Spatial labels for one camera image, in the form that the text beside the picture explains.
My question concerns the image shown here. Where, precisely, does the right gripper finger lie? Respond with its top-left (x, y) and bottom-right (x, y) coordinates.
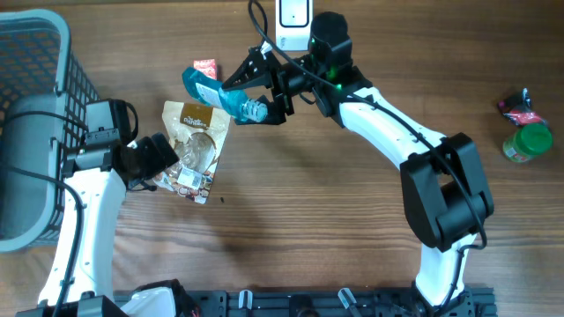
top-left (234, 95), bottom-right (286, 125)
top-left (221, 47), bottom-right (271, 92)

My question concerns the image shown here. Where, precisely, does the blue mouthwash bottle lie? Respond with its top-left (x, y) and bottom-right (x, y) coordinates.
top-left (182, 67), bottom-right (268, 122)

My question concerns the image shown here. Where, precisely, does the small red white carton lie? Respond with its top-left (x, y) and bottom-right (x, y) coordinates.
top-left (193, 59), bottom-right (218, 80)

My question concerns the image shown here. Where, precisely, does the brown white snack pouch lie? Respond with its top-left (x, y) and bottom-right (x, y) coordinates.
top-left (153, 101), bottom-right (231, 204)

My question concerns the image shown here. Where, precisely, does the black red snack packet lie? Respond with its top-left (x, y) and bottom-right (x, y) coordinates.
top-left (497, 88), bottom-right (548, 127)

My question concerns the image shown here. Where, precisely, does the green lid jar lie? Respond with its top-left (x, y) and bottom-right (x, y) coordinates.
top-left (502, 123), bottom-right (553, 163)

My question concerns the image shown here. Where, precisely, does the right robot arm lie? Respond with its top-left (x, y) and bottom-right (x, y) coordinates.
top-left (223, 11), bottom-right (494, 316)

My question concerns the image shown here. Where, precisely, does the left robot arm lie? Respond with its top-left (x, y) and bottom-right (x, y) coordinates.
top-left (24, 100), bottom-right (179, 316)

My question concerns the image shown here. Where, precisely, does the white barcode scanner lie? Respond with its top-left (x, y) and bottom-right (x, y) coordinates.
top-left (275, 0), bottom-right (314, 52)

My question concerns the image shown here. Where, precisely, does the grey plastic mesh basket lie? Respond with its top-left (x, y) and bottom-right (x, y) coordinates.
top-left (1, 9), bottom-right (99, 253)

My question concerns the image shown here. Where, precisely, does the left black cable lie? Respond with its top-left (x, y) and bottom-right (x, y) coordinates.
top-left (0, 109), bottom-right (89, 317)

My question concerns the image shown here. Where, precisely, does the black cable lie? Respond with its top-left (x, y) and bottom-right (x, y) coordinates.
top-left (0, 109), bottom-right (89, 317)
top-left (247, 0), bottom-right (488, 309)

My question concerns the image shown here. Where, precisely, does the right black cable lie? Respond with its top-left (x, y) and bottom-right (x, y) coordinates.
top-left (247, 0), bottom-right (488, 309)

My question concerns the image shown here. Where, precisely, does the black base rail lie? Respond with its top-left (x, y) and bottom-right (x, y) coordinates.
top-left (115, 281), bottom-right (498, 317)

